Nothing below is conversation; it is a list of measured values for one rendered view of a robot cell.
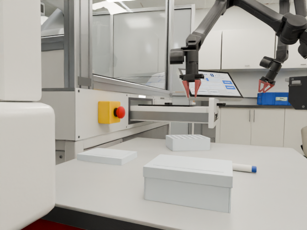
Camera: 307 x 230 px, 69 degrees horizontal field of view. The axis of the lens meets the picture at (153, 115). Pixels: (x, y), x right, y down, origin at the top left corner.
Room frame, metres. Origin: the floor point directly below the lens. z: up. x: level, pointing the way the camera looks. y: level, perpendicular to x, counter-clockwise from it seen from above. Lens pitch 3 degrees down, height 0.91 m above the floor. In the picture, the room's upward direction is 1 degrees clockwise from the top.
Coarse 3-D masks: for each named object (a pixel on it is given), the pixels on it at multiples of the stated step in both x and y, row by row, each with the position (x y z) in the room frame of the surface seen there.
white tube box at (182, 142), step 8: (168, 136) 0.73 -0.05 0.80; (176, 136) 0.73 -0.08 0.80; (184, 136) 0.73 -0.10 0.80; (192, 136) 0.73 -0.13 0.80; (200, 136) 0.73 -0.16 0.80; (168, 144) 0.72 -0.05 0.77; (176, 144) 0.68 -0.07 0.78; (184, 144) 0.68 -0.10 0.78; (192, 144) 0.69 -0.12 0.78; (200, 144) 0.69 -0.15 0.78; (208, 144) 0.70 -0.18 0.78
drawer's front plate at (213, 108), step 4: (212, 100) 0.80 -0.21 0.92; (216, 100) 0.91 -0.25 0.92; (212, 104) 0.80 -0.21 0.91; (216, 104) 0.91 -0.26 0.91; (212, 108) 0.80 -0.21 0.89; (216, 108) 0.92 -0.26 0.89; (212, 112) 0.80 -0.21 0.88; (216, 112) 0.92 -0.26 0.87; (212, 116) 0.80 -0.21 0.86; (208, 120) 0.80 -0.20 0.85; (212, 120) 0.80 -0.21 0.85; (216, 120) 0.94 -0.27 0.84; (208, 124) 0.80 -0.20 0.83; (212, 124) 0.80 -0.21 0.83; (216, 124) 0.94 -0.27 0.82
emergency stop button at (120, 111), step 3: (117, 108) 0.70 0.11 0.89; (120, 108) 0.70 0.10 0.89; (123, 108) 0.72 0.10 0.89; (117, 111) 0.70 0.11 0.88; (120, 111) 0.70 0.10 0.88; (123, 111) 0.71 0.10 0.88; (117, 114) 0.70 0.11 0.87; (120, 114) 0.70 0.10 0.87; (123, 114) 0.71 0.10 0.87; (120, 117) 0.70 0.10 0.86
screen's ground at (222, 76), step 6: (204, 72) 1.93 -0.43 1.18; (210, 72) 1.95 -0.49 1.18; (222, 78) 1.95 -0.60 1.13; (228, 78) 1.98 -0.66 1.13; (192, 84) 1.76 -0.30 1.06; (222, 84) 1.89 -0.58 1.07; (228, 84) 1.92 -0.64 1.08; (222, 90) 1.84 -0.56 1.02; (228, 90) 1.86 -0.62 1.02; (234, 90) 1.89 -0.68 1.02
